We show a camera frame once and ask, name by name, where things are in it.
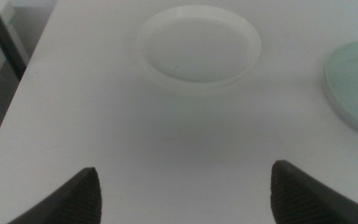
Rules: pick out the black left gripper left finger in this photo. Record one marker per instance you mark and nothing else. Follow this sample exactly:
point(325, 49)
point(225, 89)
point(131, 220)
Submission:
point(76, 202)

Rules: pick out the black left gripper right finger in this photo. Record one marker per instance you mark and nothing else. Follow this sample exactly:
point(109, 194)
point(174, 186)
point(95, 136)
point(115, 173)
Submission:
point(300, 202)

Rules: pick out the mint green shallow bowl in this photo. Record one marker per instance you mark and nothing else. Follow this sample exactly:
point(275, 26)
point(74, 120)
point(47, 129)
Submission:
point(357, 81)

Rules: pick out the white shallow bowl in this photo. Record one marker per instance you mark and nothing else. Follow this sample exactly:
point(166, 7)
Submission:
point(199, 46)

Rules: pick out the grey shallow bowl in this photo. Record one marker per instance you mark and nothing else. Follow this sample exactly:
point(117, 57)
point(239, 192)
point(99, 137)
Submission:
point(354, 127)

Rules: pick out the dark metal stand pole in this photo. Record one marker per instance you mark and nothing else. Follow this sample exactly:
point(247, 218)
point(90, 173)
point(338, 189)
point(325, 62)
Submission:
point(3, 40)

